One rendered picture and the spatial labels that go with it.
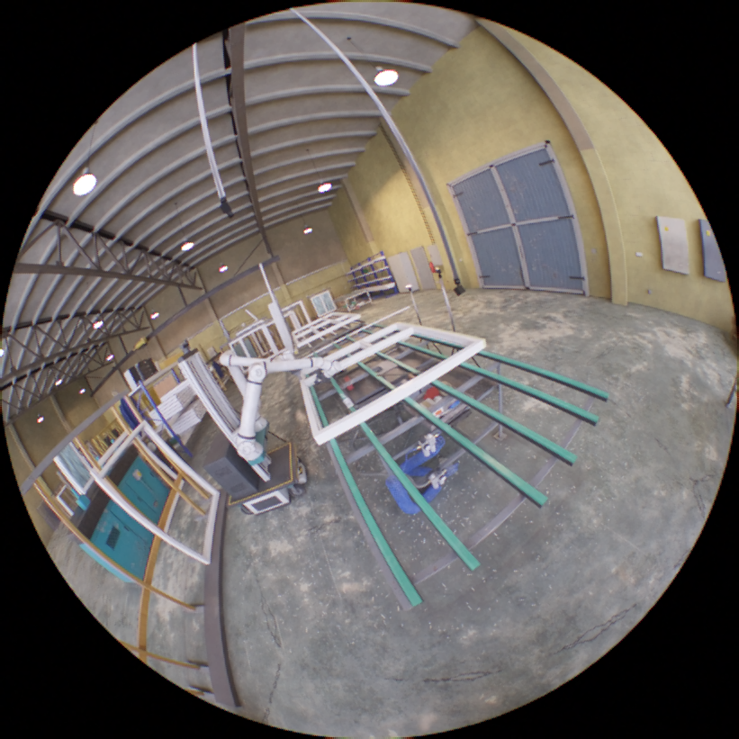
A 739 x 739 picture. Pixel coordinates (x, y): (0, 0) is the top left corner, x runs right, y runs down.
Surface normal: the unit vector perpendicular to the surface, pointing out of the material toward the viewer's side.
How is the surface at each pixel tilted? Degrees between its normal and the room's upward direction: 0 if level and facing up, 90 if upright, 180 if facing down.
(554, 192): 90
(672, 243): 90
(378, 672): 0
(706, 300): 90
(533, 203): 90
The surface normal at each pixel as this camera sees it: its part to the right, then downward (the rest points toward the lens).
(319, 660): -0.35, -0.85
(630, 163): -0.86, 0.46
